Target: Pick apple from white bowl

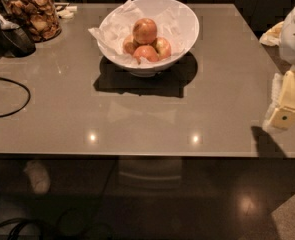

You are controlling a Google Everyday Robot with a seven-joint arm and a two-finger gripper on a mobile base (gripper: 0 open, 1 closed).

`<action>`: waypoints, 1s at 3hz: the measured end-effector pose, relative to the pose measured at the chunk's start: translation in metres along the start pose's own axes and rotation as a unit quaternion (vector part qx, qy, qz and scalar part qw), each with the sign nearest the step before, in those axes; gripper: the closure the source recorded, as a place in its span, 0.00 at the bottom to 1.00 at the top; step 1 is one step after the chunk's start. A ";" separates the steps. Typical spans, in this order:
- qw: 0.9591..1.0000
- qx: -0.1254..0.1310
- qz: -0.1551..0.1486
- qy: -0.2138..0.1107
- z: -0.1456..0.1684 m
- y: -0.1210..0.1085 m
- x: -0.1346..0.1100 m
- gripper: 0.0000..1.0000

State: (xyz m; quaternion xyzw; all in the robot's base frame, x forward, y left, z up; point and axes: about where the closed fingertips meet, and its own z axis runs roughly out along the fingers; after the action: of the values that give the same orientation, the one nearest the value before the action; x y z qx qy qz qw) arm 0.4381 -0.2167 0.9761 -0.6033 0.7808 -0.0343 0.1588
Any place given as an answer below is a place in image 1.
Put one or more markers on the yellow cloth at right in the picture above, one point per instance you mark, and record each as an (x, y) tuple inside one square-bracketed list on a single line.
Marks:
[(272, 36)]

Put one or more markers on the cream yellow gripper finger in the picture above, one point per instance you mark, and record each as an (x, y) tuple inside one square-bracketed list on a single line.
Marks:
[(280, 115)]

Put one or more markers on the white bowl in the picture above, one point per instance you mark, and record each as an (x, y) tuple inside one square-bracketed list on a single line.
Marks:
[(191, 28)]

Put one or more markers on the black kitchen appliance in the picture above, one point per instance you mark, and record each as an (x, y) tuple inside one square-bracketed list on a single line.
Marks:
[(14, 39)]

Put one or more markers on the white crumpled paper liner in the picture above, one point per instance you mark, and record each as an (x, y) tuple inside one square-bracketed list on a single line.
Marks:
[(169, 16)]

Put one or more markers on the white sock under table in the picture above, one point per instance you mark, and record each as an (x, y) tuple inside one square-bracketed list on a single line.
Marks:
[(38, 176)]

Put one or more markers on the red apple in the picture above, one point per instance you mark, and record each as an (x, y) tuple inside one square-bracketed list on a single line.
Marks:
[(130, 45), (162, 47), (146, 52), (144, 31)]

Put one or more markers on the small white items on table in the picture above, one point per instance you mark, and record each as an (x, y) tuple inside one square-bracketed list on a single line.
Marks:
[(65, 11)]

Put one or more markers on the glass jar of dried chips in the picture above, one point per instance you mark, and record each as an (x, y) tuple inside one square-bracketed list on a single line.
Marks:
[(39, 17)]

